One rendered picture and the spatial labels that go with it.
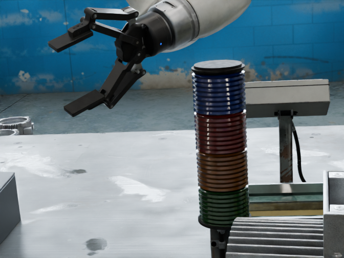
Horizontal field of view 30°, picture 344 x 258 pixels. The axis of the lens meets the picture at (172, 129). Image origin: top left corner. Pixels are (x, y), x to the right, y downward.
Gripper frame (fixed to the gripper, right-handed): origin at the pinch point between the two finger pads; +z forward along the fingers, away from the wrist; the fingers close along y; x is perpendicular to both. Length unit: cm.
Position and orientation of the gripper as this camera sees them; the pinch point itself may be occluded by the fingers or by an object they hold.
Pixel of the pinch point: (66, 78)
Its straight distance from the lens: 110.2
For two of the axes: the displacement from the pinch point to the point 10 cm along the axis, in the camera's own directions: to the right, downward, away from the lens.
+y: -0.8, -7.5, -6.6
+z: -7.6, 4.7, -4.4
